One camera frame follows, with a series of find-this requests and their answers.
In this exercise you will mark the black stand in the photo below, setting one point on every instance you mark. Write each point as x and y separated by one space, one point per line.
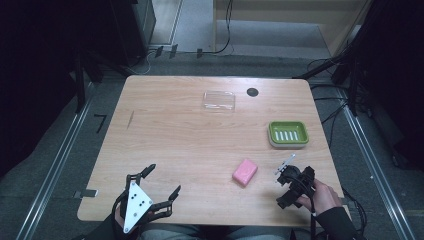
343 63
81 73

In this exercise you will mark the black plug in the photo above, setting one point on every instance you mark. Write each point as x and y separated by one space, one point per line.
199 53
173 51
159 51

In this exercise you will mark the black round table grommet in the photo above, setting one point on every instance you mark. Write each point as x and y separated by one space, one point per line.
252 92

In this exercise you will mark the metal table bracket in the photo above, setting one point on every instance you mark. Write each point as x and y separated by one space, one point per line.
86 193

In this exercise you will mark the clear plastic lid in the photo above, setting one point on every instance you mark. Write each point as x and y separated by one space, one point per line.
218 100

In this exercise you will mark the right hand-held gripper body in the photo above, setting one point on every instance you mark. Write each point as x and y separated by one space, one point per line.
295 185

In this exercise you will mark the green soap dish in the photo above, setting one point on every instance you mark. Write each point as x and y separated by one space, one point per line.
288 133

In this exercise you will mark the person's left hand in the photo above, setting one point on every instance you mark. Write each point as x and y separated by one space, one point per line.
117 218

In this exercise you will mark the person's right hand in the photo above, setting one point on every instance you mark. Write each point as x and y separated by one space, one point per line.
322 196

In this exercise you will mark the pink soap bar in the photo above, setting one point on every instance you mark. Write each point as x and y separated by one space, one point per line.
245 172

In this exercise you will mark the wooden furniture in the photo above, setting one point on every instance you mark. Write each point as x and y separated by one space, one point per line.
300 20

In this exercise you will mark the metal floor rail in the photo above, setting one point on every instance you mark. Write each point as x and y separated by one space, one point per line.
375 170
55 168

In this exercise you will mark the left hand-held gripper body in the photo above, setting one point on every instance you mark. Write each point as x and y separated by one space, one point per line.
135 203

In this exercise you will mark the dark cabinet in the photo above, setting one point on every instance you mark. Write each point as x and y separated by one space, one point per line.
136 30

